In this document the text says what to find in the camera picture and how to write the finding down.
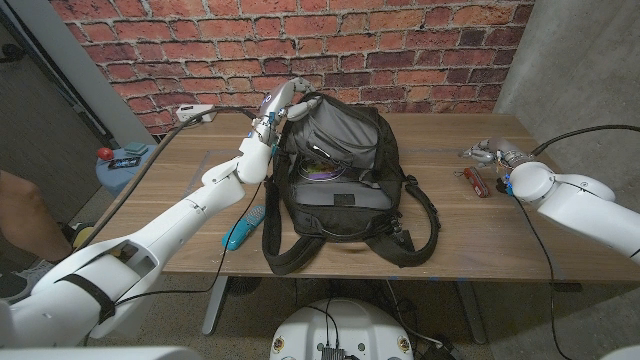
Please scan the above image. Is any black backpack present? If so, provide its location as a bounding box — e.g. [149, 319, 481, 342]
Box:
[260, 91, 442, 276]

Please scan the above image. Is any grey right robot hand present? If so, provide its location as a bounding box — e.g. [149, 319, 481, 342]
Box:
[458, 138, 534, 176]

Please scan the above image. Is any printed brick backdrop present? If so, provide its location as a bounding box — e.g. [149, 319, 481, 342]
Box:
[49, 0, 536, 135]

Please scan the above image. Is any black handheld device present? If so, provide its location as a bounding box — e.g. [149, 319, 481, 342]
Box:
[107, 156, 142, 170]

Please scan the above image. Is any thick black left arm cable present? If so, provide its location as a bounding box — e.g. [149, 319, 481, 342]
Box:
[74, 105, 259, 251]

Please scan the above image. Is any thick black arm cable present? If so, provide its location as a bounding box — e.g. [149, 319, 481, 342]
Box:
[74, 105, 259, 251]
[529, 123, 640, 157]

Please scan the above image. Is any yellow and black object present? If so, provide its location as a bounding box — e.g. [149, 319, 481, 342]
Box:
[72, 227, 95, 249]

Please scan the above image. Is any black floor fan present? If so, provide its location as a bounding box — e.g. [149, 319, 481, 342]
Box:
[227, 276, 264, 297]

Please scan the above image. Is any grey sneaker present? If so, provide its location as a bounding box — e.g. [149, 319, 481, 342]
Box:
[0, 259, 57, 304]

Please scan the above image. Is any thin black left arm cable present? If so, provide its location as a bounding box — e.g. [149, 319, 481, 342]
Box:
[113, 147, 276, 307]

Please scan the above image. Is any white power strip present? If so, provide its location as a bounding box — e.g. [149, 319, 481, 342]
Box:
[175, 103, 217, 124]

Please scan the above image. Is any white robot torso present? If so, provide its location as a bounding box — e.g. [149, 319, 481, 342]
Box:
[268, 298, 415, 360]

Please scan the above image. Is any person's bare leg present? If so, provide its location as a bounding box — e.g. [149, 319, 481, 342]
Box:
[0, 169, 74, 261]

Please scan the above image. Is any grey table leg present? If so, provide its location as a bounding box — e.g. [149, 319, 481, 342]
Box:
[454, 279, 489, 345]
[201, 276, 231, 337]

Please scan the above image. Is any white robot body rim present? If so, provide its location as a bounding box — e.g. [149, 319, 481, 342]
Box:
[0, 347, 202, 360]

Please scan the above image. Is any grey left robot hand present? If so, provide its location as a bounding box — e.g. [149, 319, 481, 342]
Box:
[249, 77, 321, 147]

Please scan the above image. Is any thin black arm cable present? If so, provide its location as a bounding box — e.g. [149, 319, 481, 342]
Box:
[499, 185, 572, 360]
[113, 147, 276, 307]

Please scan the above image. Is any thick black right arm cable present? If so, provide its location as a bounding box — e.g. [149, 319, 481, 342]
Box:
[529, 123, 640, 157]

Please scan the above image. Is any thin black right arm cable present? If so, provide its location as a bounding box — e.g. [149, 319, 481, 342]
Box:
[499, 185, 572, 360]

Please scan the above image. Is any blue round stool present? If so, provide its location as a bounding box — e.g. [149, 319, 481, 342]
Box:
[94, 144, 159, 197]

